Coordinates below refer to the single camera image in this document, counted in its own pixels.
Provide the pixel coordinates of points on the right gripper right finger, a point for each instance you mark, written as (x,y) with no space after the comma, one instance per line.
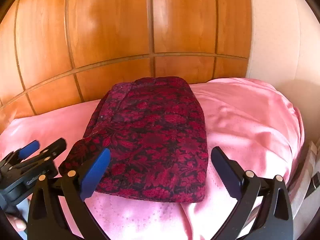
(274,219)

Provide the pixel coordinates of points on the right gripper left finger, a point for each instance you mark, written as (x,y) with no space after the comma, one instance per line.
(46,218)

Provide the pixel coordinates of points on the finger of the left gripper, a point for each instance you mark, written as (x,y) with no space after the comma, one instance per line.
(49,153)
(15,157)

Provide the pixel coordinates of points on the red floral knit sweater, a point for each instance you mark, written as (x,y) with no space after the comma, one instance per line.
(155,131)

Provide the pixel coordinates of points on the person's left hand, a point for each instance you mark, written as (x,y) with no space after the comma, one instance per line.
(18,224)

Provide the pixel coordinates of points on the pink bed sheet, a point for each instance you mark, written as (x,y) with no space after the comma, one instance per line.
(248,119)

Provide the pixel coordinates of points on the wooden wardrobe panels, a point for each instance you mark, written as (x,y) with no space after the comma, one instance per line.
(57,53)

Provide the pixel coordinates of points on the bed frame edge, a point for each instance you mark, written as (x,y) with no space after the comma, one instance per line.
(307,168)

